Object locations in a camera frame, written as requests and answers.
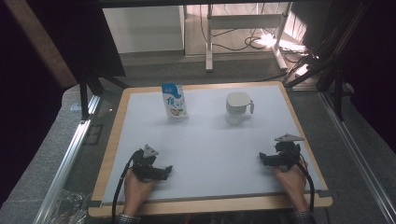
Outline white table mat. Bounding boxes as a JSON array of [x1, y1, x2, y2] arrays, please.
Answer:
[[101, 85, 323, 205]]

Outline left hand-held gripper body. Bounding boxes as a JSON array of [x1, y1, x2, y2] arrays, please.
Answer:
[[132, 144, 160, 182]]

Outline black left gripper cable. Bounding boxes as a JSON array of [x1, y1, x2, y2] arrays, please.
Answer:
[[110, 148, 142, 224]]

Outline person's left hand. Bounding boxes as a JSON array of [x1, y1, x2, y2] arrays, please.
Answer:
[[123, 169, 157, 216]]

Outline aluminium rail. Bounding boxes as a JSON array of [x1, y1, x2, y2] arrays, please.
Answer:
[[32, 93, 102, 224], [319, 91, 396, 224]]

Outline white power strip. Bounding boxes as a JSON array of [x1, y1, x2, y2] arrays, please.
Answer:
[[257, 33, 308, 54]]

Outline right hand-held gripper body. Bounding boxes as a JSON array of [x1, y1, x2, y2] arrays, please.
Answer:
[[274, 133, 305, 171]]

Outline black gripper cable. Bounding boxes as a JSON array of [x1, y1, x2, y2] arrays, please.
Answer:
[[110, 148, 142, 224], [292, 160, 316, 214]]

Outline black floor cables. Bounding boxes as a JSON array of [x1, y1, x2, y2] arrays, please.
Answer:
[[199, 4, 281, 52]]

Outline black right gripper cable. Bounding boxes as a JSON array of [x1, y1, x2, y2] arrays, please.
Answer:
[[292, 160, 316, 214]]

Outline black metal stand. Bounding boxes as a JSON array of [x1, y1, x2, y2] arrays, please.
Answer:
[[283, 0, 372, 123]]

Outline crumpled clear plastic bag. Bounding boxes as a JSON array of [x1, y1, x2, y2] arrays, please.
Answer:
[[48, 189, 90, 224]]

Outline black tripod stand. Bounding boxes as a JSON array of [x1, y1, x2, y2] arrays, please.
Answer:
[[78, 69, 130, 121]]

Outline person's right hand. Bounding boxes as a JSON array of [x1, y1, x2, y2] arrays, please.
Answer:
[[274, 161, 310, 213]]

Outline white desk frame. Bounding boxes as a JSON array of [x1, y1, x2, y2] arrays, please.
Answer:
[[205, 2, 293, 73]]

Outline blue and white milk pouch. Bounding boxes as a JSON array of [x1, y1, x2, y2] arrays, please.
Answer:
[[161, 82, 190, 120]]

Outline clear jar with white lid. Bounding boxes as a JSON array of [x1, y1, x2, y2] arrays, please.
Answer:
[[225, 91, 256, 127]]

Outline white cabinet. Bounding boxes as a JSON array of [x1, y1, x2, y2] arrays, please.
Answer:
[[102, 5, 185, 54]]

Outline brown wooden beam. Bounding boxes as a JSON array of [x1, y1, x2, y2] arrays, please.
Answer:
[[2, 0, 78, 91]]

